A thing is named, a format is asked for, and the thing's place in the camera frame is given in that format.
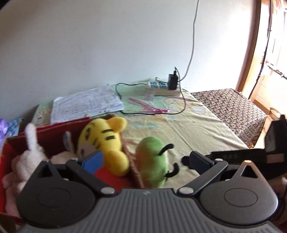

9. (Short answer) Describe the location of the yellow tiger plush toy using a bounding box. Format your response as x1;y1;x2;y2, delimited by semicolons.
77;116;130;177

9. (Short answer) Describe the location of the green plush toy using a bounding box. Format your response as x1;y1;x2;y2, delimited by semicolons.
135;136;180;188

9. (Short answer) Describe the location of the white rabbit plush toy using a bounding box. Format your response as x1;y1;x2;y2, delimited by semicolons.
2;123;48;217

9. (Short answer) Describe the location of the white bear plush toy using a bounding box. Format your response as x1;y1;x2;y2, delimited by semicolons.
50;131;78;165

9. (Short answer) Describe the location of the pile of clutter bags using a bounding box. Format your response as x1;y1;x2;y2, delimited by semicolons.
0;118;23;149

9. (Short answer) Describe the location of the person's right hand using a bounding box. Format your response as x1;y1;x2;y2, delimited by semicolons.
268;173;286;232

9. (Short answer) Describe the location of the red cardboard box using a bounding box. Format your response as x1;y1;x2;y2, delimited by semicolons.
0;114;147;224

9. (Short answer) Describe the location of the metal bowl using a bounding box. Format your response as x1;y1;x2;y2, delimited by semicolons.
269;107;281;120

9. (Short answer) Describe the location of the brown patterned cloth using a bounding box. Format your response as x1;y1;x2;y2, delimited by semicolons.
192;88;267;149

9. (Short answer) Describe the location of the cartoon print bed sheet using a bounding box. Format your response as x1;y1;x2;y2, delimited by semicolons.
31;83;250;188

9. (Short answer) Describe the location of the stack of printed papers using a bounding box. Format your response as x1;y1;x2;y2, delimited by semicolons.
50;85;124;124

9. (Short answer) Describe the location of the pink candy wrapper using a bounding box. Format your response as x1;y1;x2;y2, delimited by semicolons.
128;98;169;114

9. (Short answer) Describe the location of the white power strip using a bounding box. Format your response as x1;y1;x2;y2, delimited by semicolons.
146;81;180;97

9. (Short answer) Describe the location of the black charger adapter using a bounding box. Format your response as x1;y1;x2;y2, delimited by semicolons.
167;67;178;90

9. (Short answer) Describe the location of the black charger cable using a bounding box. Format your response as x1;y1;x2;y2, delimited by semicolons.
115;82;187;115

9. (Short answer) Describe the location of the wooden door frame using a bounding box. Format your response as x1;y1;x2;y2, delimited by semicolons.
236;1;270;95

